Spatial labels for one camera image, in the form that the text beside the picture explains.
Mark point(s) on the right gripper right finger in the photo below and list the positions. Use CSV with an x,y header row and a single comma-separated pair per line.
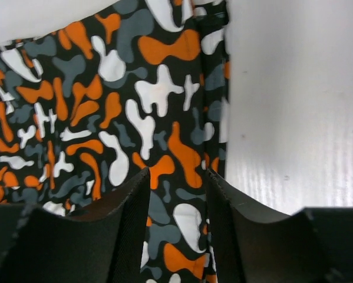
x,y
255,243

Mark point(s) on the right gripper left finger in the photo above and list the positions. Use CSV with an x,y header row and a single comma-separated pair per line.
x,y
101,242

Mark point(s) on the orange camouflage shorts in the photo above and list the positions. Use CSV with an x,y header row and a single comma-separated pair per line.
x,y
139,84

